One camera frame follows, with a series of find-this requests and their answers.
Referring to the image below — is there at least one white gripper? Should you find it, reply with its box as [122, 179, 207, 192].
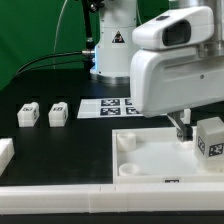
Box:
[130, 47, 224, 142]

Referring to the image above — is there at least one white square tabletop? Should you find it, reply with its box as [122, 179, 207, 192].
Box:
[112, 127, 224, 184]

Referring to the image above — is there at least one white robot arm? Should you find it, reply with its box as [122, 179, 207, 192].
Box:
[82, 0, 224, 141]

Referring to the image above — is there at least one white obstacle fence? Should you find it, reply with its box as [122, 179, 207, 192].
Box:
[0, 137, 224, 216]

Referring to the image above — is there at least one white sheet with tags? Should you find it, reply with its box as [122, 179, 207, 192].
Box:
[77, 98, 140, 119]

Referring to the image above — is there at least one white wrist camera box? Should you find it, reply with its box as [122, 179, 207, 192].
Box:
[132, 6, 214, 51]

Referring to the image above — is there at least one grey thin cable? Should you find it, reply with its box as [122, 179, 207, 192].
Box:
[52, 0, 69, 70]

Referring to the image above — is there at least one black cable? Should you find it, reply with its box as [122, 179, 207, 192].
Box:
[13, 50, 96, 78]

